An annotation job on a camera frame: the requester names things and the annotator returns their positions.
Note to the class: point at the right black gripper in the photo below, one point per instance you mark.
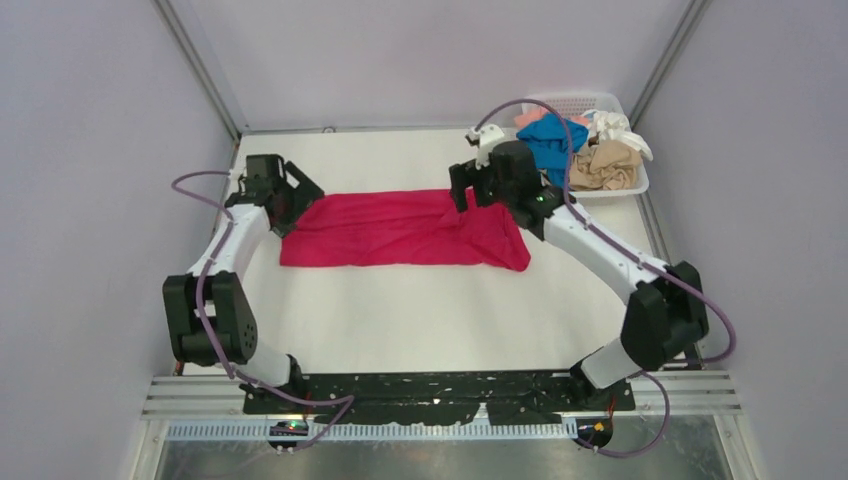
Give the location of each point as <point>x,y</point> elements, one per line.
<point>463,177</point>

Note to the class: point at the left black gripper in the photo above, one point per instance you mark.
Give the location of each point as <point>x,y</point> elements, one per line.
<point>304,195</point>

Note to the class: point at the magenta t shirt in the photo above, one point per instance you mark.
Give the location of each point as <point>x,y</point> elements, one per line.
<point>419,227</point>

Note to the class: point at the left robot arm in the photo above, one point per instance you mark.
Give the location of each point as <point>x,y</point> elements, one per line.
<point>209,317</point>

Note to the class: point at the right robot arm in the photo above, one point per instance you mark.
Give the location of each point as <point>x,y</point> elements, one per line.
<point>665,311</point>

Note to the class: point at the blue t shirt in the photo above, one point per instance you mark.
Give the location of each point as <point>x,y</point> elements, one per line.
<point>551,143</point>

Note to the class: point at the salmon pink t shirt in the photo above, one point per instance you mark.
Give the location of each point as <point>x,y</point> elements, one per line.
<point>537,113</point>

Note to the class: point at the white plastic basket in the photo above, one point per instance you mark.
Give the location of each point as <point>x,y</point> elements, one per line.
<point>576,104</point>

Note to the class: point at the beige t shirt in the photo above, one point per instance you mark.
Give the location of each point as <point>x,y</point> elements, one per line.
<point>607,166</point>

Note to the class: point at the white t shirt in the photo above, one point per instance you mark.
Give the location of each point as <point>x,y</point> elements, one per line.
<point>614,126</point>

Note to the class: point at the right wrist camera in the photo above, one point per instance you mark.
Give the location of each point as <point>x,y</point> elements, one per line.
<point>485,139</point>

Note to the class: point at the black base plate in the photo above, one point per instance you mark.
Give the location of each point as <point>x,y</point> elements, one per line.
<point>517,397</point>

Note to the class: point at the slotted cable duct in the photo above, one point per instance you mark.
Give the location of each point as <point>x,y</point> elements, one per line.
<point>300,430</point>

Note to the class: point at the aluminium frame rail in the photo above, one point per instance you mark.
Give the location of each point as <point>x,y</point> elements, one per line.
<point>216,396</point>

